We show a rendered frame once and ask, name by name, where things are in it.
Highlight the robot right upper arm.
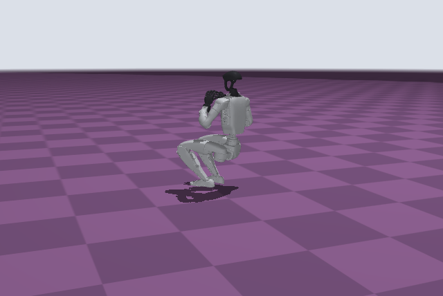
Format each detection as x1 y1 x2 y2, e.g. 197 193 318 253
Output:
245 98 253 127

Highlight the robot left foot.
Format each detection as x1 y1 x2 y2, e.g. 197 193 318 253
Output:
190 178 215 187

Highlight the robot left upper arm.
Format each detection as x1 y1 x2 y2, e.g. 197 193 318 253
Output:
201 98 229 129

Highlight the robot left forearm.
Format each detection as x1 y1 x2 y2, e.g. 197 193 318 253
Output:
199 106 208 124

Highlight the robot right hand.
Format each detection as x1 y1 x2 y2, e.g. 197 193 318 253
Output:
214 91 226 99

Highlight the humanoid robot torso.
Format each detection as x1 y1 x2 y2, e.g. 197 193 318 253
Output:
220 93 246 160

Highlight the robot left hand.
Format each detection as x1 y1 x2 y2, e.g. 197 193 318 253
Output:
203 90 219 113

